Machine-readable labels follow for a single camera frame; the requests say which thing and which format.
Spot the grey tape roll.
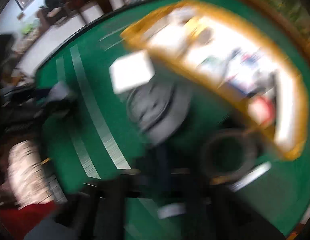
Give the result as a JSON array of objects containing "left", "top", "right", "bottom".
[{"left": 48, "top": 81, "right": 73, "bottom": 101}]

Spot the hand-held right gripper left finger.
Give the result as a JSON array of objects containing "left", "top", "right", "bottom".
[{"left": 57, "top": 144, "right": 172, "bottom": 240}]

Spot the grey round table centre plate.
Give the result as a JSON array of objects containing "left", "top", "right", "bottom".
[{"left": 125, "top": 76, "right": 193, "bottom": 146}]

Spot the striped cloth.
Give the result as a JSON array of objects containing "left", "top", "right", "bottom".
[{"left": 7, "top": 140, "right": 58, "bottom": 205}]

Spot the red cloth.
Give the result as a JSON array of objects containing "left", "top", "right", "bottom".
[{"left": 0, "top": 202, "right": 59, "bottom": 240}]

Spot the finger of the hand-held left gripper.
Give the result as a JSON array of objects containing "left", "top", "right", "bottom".
[{"left": 35, "top": 85, "right": 78, "bottom": 120}]

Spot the black tape roll beige core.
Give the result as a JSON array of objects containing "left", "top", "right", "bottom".
[{"left": 201, "top": 128, "right": 261, "bottom": 178}]

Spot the long white marker tube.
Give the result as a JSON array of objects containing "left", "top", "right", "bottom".
[{"left": 230, "top": 161, "right": 272, "bottom": 191}]

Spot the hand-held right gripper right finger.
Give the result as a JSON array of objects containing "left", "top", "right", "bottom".
[{"left": 190, "top": 179, "right": 286, "bottom": 240}]

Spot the plain white box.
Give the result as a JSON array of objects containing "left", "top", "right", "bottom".
[{"left": 109, "top": 50, "right": 156, "bottom": 95}]

